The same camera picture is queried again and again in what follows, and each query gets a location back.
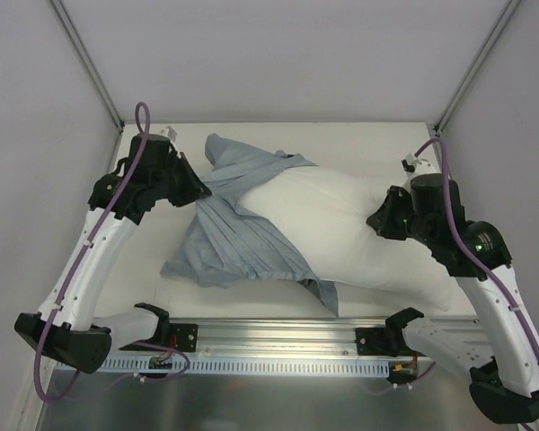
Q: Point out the aluminium frame post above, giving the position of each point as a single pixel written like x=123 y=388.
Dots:
x=497 y=30
x=75 y=40

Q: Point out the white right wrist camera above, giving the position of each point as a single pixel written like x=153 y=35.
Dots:
x=415 y=166

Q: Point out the left aluminium frame post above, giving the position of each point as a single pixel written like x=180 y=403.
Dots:
x=75 y=40

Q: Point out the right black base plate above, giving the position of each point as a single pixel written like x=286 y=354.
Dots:
x=372 y=342

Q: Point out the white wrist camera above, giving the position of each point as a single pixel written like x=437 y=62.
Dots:
x=415 y=166
x=169 y=132

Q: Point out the right aluminium frame post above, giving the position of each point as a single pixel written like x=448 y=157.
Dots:
x=497 y=30

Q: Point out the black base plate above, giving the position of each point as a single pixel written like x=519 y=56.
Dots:
x=184 y=336
x=372 y=342

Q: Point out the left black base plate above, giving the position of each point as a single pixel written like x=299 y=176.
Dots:
x=184 y=336

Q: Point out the white slotted cable duct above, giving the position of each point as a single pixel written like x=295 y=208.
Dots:
x=248 y=366

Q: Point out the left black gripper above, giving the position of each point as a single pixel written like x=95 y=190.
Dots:
x=182 y=178

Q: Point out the aluminium mounting rail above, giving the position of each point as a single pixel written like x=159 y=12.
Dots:
x=323 y=337

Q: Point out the white pillow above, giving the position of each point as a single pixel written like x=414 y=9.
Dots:
x=323 y=213

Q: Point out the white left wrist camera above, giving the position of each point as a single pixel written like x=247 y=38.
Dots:
x=169 y=132

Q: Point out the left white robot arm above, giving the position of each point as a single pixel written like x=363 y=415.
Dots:
x=64 y=328

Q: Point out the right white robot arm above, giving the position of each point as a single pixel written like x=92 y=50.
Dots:
x=504 y=381

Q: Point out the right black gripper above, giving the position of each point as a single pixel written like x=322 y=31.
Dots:
x=391 y=215

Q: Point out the grey striped pillowcase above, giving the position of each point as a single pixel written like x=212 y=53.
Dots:
x=225 y=242

